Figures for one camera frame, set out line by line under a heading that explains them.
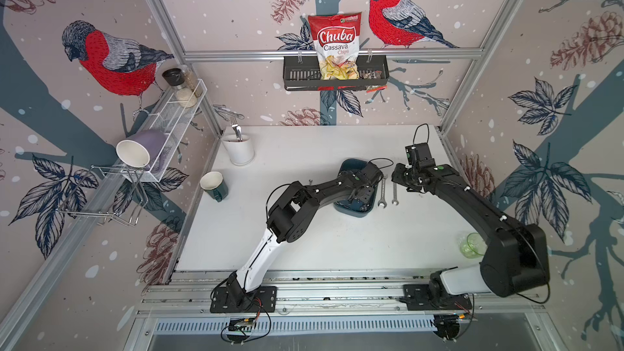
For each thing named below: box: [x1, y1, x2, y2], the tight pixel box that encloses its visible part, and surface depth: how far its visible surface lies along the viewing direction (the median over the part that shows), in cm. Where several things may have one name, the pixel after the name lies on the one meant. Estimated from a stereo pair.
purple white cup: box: [115, 129, 168, 169], surface depth 64 cm
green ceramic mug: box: [199, 170, 229, 203], surface depth 92 cm
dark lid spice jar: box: [161, 68, 186, 87], surface depth 80 cm
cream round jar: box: [176, 87, 198, 109], surface depth 85 cm
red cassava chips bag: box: [307, 11, 363, 81], surface depth 83 cm
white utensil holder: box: [222, 134, 256, 166], surface depth 105 cm
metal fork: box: [229, 116, 243, 142], surface depth 109 cm
